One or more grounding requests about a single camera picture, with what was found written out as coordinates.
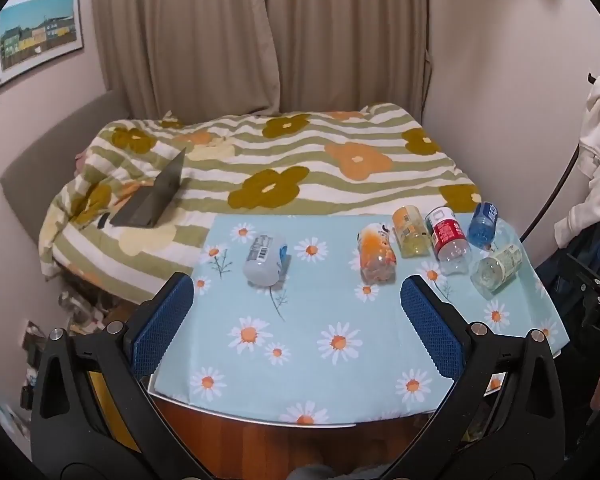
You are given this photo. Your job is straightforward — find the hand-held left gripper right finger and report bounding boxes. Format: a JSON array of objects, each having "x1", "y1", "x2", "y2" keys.
[{"x1": 394, "y1": 274, "x2": 566, "y2": 473}]

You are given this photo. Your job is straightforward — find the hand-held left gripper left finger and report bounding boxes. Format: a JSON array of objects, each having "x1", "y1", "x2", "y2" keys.
[{"x1": 30, "y1": 272, "x2": 212, "y2": 476}]

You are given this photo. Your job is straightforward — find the red label plastic cup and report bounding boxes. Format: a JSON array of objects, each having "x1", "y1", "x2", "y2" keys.
[{"x1": 424, "y1": 206, "x2": 470, "y2": 276}]

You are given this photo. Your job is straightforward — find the orange print plastic cup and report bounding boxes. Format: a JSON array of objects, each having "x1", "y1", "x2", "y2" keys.
[{"x1": 356, "y1": 223, "x2": 398, "y2": 282}]

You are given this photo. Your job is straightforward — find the yellow label plastic cup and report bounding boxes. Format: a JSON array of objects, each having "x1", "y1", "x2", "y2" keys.
[{"x1": 392, "y1": 205, "x2": 432, "y2": 259}]

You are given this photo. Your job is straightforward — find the blue label plastic cup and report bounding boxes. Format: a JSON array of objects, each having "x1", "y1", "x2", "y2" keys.
[{"x1": 467, "y1": 202, "x2": 500, "y2": 251}]

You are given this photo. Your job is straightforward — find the white label plastic cup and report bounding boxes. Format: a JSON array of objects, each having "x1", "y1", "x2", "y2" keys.
[{"x1": 243, "y1": 233, "x2": 290, "y2": 286}]

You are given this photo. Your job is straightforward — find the white rimmed table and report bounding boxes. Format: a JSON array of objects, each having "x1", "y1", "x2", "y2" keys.
[{"x1": 146, "y1": 374, "x2": 563, "y2": 429}]

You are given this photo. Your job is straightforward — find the dark cloth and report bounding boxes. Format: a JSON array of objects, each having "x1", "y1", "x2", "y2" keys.
[{"x1": 534, "y1": 220, "x2": 600, "y2": 286}]

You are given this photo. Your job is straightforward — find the pile of things under bed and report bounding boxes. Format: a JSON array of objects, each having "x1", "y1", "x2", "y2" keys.
[{"x1": 20, "y1": 287, "x2": 131, "y2": 396}]

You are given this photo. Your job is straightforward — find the daisy print light blue tablecloth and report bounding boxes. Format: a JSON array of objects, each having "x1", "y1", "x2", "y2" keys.
[{"x1": 149, "y1": 212, "x2": 571, "y2": 426}]

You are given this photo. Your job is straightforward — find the dark grey laptop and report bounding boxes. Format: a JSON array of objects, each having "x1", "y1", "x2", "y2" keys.
[{"x1": 109, "y1": 147, "x2": 187, "y2": 229}]

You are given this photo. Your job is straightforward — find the white hanging garment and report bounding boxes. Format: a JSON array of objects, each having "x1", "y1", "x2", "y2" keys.
[{"x1": 553, "y1": 75, "x2": 600, "y2": 249}]

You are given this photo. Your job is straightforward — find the striped floral blanket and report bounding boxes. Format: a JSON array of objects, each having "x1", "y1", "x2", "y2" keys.
[{"x1": 37, "y1": 102, "x2": 482, "y2": 306}]

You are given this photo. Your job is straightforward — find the grey bed headboard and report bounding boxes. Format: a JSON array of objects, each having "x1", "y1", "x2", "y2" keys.
[{"x1": 0, "y1": 89, "x2": 131, "y2": 246}]

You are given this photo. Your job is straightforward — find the beige curtain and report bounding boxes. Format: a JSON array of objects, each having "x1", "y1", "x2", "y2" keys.
[{"x1": 91, "y1": 0, "x2": 431, "y2": 122}]

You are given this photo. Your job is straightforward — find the black curved cable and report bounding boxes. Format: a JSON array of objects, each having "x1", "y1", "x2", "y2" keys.
[{"x1": 520, "y1": 145, "x2": 581, "y2": 242}]

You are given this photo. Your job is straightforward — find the framed wall picture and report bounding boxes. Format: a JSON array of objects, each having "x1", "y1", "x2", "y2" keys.
[{"x1": 0, "y1": 0, "x2": 85, "y2": 91}]

